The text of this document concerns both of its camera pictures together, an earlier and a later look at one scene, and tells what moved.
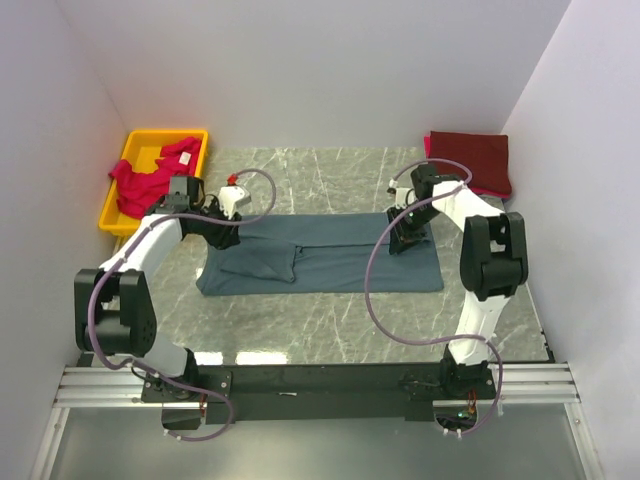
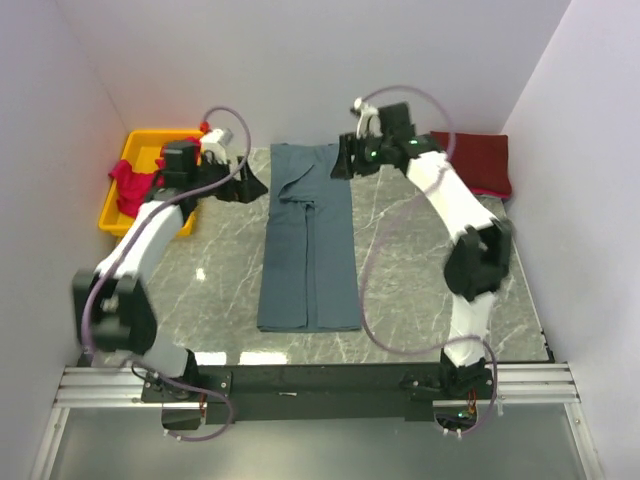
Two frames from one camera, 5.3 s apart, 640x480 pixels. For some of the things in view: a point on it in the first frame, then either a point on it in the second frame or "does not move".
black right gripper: [401, 237] -> [350, 146]
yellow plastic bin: [143, 148] does not move
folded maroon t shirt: [486, 155] does not move
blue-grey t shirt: [318, 253] -> [309, 277]
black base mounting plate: [321, 393] does not move
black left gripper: [227, 237] -> [247, 189]
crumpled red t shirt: [140, 192] does not move
